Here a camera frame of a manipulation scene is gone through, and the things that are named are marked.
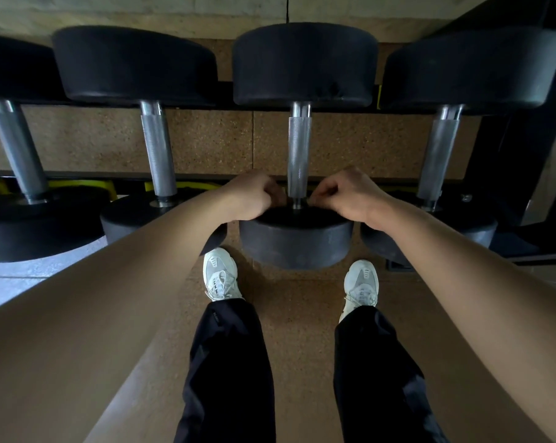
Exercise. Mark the yellow rack cradle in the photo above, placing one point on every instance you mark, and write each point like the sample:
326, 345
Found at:
103, 186

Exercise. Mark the person's right hand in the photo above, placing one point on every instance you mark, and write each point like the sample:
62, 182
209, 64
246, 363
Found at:
356, 198

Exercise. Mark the black trousers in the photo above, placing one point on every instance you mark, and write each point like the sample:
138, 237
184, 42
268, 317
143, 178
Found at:
232, 369

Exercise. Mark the white sneaker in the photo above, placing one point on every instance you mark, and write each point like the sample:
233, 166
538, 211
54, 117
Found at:
362, 283
220, 272

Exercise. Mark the person's left fingers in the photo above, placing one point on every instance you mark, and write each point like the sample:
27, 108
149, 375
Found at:
274, 194

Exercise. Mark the white left sneaker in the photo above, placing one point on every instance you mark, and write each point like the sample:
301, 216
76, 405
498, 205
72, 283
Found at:
220, 272

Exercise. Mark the white right sneaker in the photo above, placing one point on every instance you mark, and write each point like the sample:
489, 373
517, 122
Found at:
362, 283

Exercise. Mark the person's left forearm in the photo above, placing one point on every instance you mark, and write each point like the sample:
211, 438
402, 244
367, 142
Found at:
98, 327

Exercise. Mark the black metal dumbbell rack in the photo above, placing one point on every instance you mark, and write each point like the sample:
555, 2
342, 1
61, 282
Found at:
529, 156

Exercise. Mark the person's left hand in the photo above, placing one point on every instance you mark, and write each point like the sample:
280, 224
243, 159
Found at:
248, 196

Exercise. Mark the person's right forearm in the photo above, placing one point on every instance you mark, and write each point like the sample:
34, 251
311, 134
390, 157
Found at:
481, 318

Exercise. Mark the person's right fingers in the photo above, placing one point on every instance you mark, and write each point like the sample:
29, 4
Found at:
323, 194

